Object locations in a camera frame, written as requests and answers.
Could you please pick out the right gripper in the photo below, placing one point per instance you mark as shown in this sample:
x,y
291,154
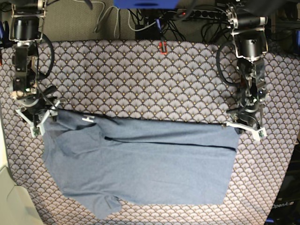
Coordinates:
x,y
41,94

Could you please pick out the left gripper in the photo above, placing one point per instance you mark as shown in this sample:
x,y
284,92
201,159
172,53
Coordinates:
x,y
247,107

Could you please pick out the blue T-shirt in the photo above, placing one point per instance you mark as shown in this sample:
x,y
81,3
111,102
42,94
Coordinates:
x,y
99,161

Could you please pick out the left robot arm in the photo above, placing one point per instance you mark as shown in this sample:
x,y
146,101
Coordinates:
x,y
250,44

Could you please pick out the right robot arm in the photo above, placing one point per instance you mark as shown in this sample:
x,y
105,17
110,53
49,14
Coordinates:
x,y
27,31

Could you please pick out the fan-patterned table cloth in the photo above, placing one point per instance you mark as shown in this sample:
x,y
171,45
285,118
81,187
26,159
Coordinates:
x,y
133,79

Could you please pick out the black OpenArm base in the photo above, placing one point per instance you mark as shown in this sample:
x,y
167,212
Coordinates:
x,y
286,208

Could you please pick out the black power strip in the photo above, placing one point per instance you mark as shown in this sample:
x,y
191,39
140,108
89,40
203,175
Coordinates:
x,y
206,15

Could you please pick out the beige plastic bin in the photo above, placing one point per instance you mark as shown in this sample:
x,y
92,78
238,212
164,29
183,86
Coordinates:
x,y
16,205

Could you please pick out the red and black clip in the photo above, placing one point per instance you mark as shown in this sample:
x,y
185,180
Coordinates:
x,y
163,47

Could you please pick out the black box under table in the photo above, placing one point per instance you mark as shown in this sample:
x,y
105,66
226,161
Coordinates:
x,y
150,33

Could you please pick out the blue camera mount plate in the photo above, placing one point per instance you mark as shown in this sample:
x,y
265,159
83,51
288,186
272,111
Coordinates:
x,y
145,4

